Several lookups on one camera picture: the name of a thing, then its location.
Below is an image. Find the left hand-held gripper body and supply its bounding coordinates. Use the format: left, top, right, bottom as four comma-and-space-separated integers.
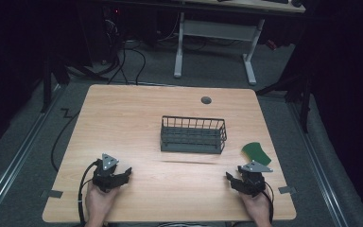
92, 153, 123, 194

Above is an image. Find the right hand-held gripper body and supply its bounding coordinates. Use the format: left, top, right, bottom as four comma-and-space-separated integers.
236, 159, 274, 199

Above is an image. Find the person's left hand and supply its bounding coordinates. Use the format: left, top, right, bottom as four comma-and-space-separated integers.
84, 181, 121, 227

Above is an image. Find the person's right hand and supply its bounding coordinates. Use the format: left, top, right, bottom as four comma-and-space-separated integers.
239, 188, 274, 227

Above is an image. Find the green sponge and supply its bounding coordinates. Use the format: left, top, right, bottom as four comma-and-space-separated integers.
241, 141, 272, 167

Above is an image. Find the grey tape piece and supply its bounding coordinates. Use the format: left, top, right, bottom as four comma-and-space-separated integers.
47, 189, 64, 200
277, 185, 298, 195

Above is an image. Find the black metal stand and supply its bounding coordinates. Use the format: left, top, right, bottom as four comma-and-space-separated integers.
41, 53, 72, 114
255, 74, 313, 133

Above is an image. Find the white-legged desk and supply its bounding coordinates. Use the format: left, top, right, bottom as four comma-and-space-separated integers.
173, 0, 306, 86

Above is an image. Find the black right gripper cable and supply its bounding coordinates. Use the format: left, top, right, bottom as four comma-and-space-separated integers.
261, 181, 276, 225

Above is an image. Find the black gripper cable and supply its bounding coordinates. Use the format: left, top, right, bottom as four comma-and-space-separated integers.
261, 181, 276, 225
78, 160, 99, 227

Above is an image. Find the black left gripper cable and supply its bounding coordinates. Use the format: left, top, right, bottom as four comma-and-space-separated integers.
78, 160, 99, 227

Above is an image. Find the dark wire basket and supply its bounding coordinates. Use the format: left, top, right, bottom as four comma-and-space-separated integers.
160, 115, 228, 155

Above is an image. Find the black floor cable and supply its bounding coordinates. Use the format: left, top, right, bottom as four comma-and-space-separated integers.
50, 108, 81, 173

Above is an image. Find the metal floor rail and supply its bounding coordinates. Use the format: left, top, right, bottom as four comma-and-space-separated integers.
0, 84, 66, 218
287, 102, 349, 227

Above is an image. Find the black cable bundle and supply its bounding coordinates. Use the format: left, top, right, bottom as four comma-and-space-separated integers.
89, 18, 147, 86

